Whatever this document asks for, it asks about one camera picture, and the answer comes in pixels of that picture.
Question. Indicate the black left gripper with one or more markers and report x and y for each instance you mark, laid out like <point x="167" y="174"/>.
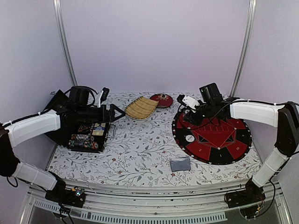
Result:
<point x="104" y="118"/>

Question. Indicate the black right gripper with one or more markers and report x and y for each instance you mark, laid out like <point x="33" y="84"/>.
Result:
<point x="193" y="119"/>

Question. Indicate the woven bamboo tray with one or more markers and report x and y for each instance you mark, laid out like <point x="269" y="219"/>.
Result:
<point x="141" y="108"/>

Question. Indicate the white dealer button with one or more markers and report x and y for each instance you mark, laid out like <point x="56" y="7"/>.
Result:
<point x="190" y="138"/>

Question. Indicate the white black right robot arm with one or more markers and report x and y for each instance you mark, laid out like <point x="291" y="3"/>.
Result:
<point x="276" y="123"/>

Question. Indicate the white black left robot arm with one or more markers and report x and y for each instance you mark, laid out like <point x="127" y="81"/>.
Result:
<point x="13" y="133"/>

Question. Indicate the blue texas holdem card deck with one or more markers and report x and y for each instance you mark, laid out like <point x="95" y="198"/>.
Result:
<point x="98" y="129"/>

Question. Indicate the round red black poker mat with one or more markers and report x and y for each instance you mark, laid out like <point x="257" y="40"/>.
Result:
<point x="220" y="142"/>

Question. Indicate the red black card box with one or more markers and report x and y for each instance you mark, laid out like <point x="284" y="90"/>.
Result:
<point x="84" y="129"/>

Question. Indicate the black poker set case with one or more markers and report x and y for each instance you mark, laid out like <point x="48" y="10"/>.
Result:
<point x="63" y="135"/>

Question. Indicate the red floral round plate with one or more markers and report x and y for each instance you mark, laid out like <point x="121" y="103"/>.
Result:
<point x="164" y="100"/>

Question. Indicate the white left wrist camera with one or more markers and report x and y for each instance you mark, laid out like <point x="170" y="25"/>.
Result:
<point x="101" y="97"/>

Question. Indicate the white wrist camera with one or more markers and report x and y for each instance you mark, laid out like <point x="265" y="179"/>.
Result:
<point x="188" y="101"/>
<point x="101" y="97"/>

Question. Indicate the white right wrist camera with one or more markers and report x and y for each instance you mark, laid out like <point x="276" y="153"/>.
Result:
<point x="188" y="101"/>

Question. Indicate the aluminium frame post right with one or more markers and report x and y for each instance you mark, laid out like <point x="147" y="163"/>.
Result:
<point x="245" y="46"/>

